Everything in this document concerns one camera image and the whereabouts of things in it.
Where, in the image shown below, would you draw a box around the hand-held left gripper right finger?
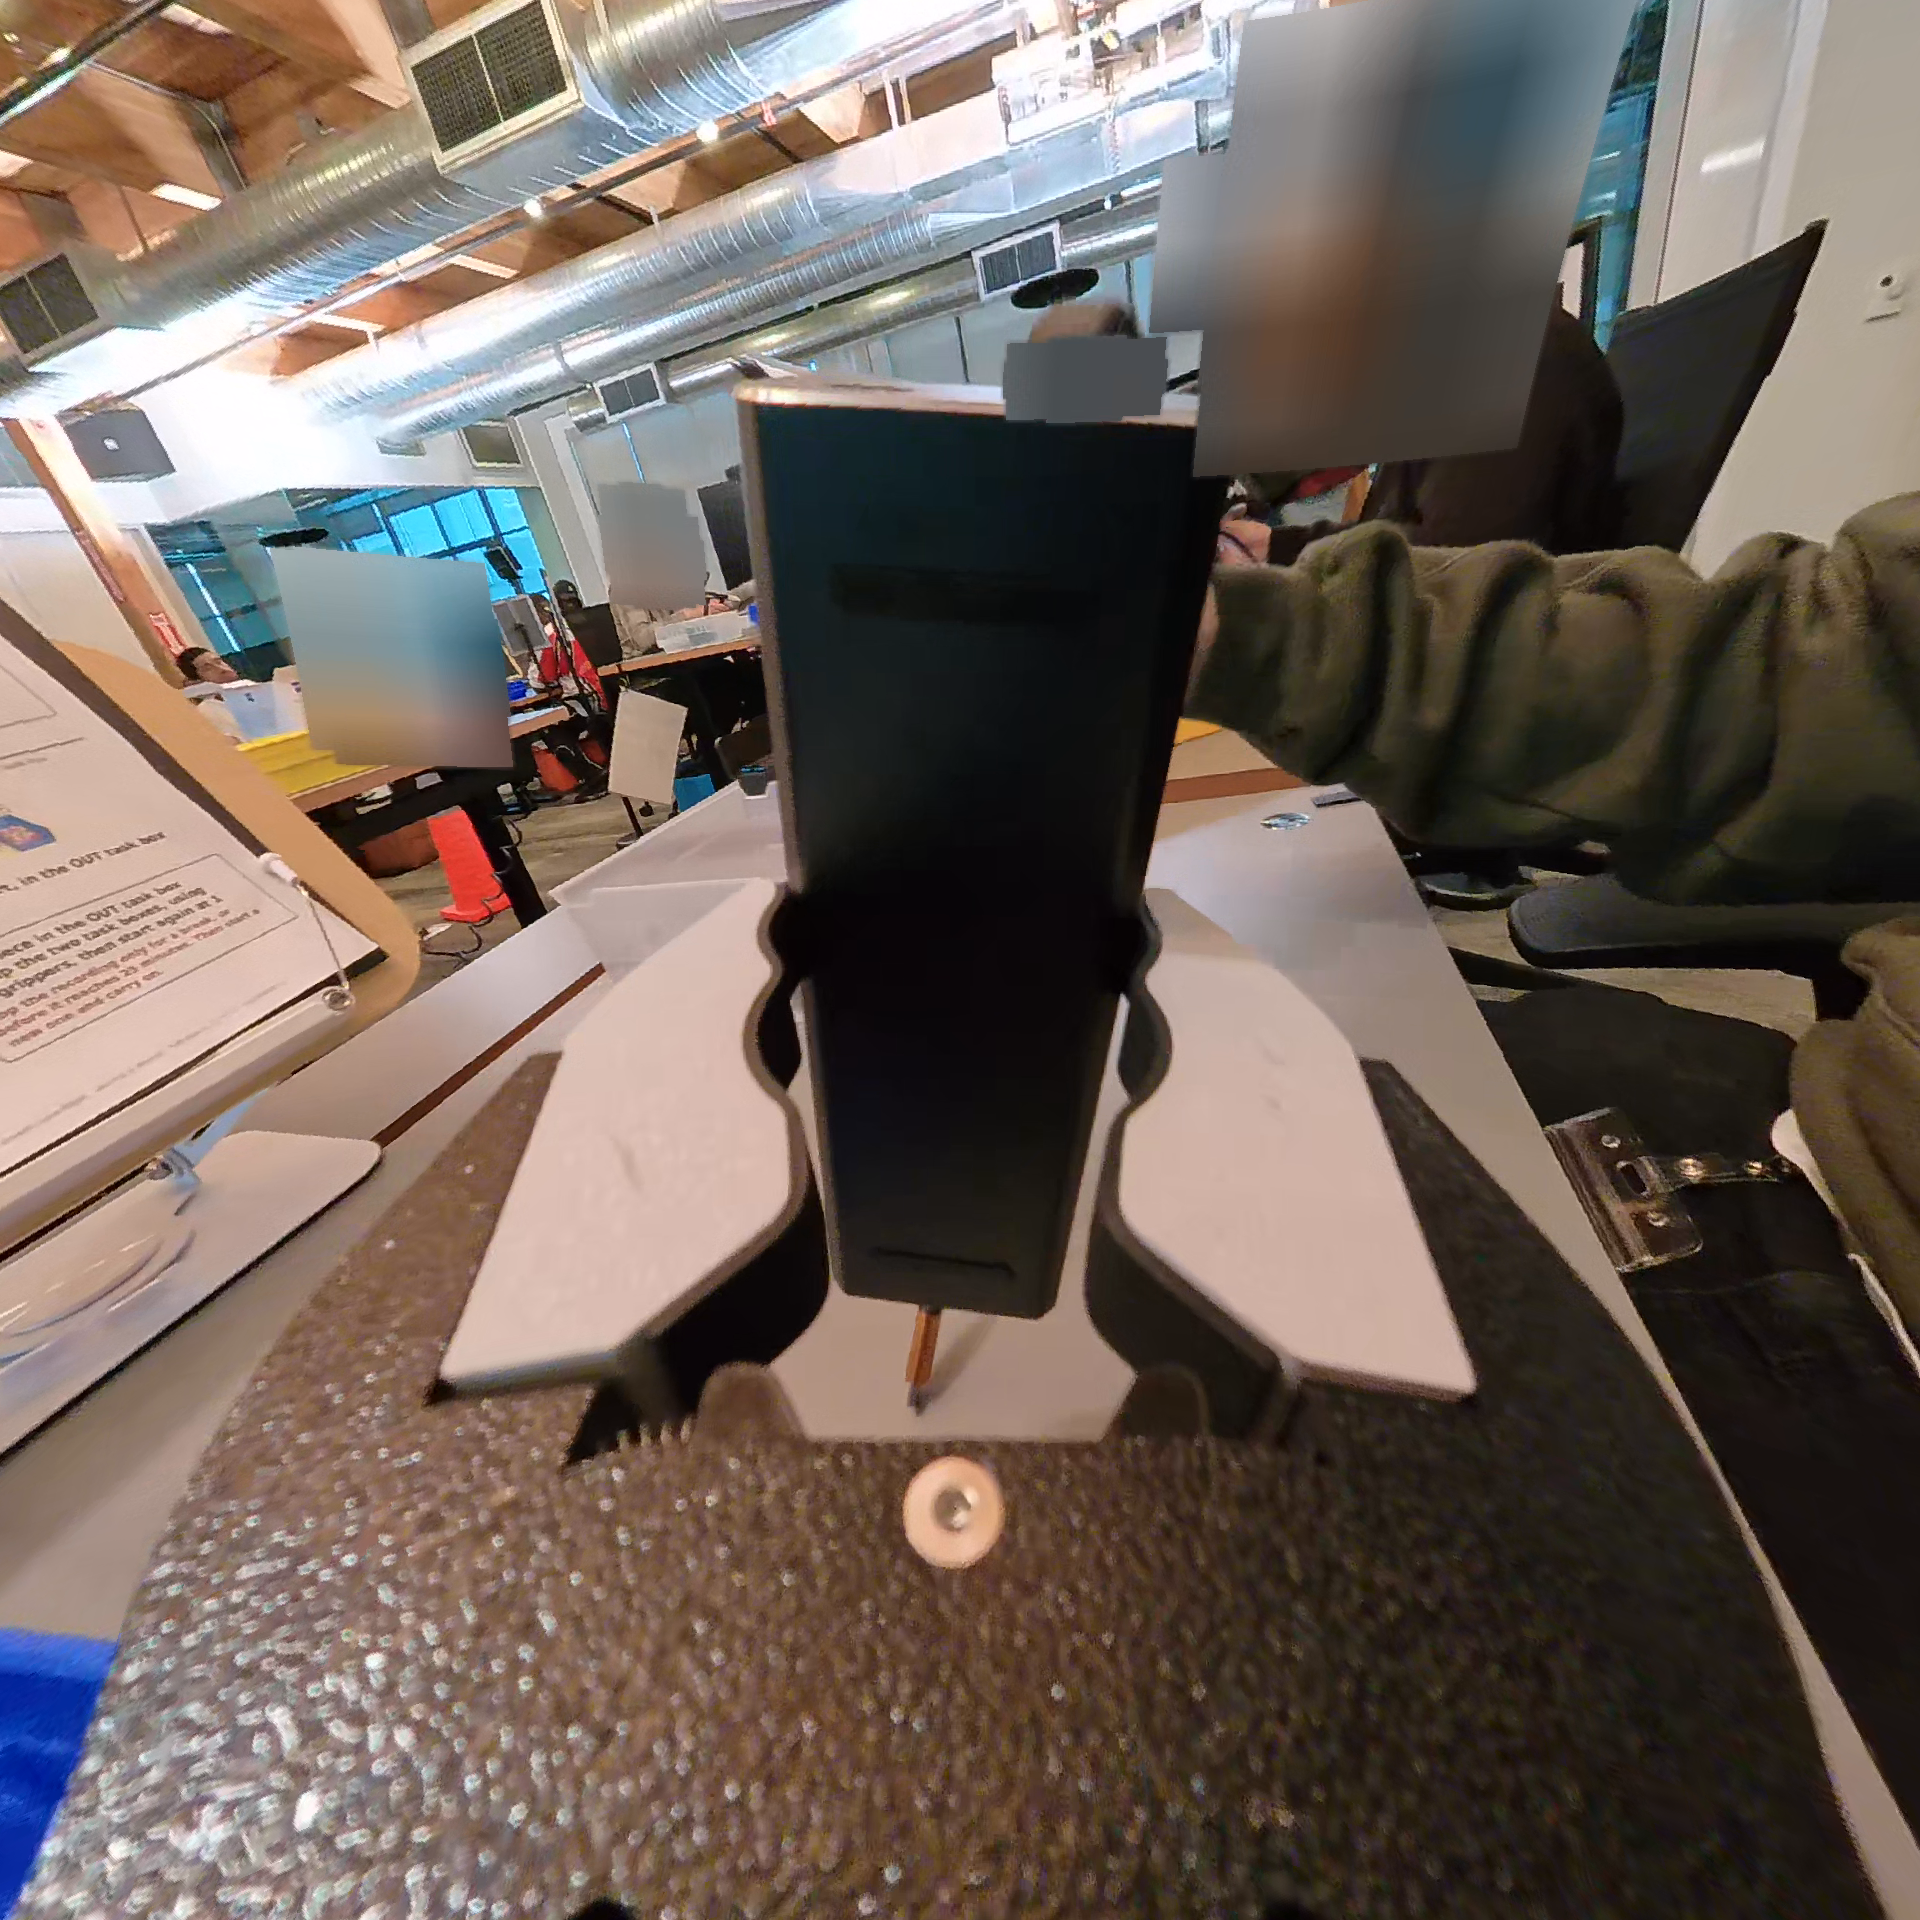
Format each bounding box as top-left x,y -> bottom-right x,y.
1090,885 -> 1483,1409

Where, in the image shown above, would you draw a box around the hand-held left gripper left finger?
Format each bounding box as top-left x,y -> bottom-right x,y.
435,878 -> 833,1400

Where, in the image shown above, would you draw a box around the black usb hub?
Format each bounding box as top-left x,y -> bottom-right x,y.
731,378 -> 1228,1325

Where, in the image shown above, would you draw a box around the person's right forearm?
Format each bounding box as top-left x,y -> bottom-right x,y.
1182,491 -> 1920,910

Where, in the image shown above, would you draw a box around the white desk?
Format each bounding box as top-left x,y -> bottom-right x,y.
0,777 -> 1888,1920

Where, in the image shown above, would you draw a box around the metal latch clasp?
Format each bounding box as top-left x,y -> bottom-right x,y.
1540,1103 -> 1813,1281

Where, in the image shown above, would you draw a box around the orange traffic cone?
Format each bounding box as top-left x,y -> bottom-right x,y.
428,807 -> 517,929

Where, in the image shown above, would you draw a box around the wooden clipboard stand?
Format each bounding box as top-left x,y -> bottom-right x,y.
0,600 -> 424,1252

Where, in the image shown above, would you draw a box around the white stand base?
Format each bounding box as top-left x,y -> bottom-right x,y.
0,1131 -> 388,1459

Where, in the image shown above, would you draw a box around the white paper sign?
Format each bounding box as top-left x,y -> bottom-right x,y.
605,687 -> 691,807

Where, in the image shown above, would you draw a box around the person's black pants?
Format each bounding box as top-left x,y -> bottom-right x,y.
1473,980 -> 1920,1852

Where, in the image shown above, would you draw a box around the printed instruction sheet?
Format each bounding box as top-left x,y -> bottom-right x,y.
0,600 -> 379,1189

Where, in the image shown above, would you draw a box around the person's green jacket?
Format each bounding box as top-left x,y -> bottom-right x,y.
1790,910 -> 1920,1295

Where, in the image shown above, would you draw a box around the blue plastic bin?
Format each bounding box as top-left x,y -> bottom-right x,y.
0,1622 -> 123,1920

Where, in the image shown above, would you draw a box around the white air vent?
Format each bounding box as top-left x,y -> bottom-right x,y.
394,0 -> 589,175

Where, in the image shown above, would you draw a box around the silver air duct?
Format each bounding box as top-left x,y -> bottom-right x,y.
279,81 -> 1207,440
0,0 -> 962,416

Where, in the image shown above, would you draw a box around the black wall speaker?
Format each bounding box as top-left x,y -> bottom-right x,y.
57,403 -> 170,488

